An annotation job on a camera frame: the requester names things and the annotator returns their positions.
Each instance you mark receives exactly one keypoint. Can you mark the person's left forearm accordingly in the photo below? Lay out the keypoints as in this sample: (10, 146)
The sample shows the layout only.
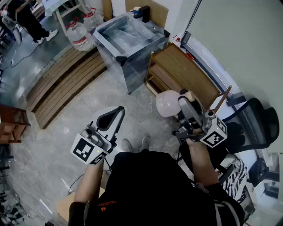
(89, 183)

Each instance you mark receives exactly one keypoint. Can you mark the wooden slatted platform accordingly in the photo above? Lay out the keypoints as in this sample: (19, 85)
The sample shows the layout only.
(64, 83)

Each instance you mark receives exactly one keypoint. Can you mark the person's black t-shirt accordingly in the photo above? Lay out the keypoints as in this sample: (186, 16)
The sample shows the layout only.
(154, 189)

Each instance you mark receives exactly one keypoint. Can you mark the red-brown wooden stool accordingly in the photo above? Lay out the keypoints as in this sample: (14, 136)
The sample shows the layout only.
(12, 123)

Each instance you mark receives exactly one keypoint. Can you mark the person's right grey shoe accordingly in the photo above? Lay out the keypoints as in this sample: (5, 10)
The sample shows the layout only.
(146, 142)

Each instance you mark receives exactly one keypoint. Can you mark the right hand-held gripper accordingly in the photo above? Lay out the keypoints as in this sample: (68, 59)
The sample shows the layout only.
(213, 134)

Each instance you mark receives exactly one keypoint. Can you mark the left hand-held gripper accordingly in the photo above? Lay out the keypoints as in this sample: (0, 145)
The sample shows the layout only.
(92, 141)

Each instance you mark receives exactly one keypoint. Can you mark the black office chair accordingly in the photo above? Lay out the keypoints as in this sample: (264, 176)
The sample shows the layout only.
(261, 125)

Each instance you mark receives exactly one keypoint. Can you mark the wooden shelf unit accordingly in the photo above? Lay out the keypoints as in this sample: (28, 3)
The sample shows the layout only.
(185, 70)

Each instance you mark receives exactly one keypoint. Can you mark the black white patterned cloth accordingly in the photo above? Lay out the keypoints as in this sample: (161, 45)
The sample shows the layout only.
(236, 178)

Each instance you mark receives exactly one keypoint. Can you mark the person's grey shoe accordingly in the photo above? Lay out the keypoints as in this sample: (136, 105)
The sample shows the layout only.
(146, 142)
(126, 145)

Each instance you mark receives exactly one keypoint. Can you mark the person's right forearm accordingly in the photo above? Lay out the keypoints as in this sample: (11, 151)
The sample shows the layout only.
(202, 161)

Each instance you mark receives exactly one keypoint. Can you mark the narrow wooden board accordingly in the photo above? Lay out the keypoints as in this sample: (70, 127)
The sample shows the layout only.
(107, 10)

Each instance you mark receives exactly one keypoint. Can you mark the black bag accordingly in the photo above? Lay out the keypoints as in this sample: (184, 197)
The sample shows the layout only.
(258, 172)

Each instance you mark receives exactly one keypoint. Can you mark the black faucet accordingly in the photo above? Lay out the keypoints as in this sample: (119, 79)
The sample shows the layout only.
(144, 13)

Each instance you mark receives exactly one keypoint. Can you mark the grey marble vanity base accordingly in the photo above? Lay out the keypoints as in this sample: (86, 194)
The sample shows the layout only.
(141, 70)

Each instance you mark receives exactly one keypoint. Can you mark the black rectangular device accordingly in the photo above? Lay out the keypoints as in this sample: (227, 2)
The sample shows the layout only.
(167, 33)

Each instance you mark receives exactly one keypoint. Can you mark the thin wooden stick frame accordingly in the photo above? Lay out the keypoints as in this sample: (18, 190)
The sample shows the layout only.
(222, 99)

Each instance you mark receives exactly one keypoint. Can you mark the blue mug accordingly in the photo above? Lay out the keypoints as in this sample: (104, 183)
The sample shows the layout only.
(135, 12)

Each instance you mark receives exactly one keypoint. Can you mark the large clear water jug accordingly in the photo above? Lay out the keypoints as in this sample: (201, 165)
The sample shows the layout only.
(92, 19)
(78, 36)

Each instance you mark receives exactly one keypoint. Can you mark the person's left grey shoe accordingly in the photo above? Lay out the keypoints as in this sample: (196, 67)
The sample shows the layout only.
(126, 145)

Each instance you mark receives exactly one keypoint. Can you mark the white frame table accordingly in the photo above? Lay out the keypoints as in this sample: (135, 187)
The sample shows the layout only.
(66, 8)

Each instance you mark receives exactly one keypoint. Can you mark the light wooden seat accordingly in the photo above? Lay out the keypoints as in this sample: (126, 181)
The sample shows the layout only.
(64, 205)

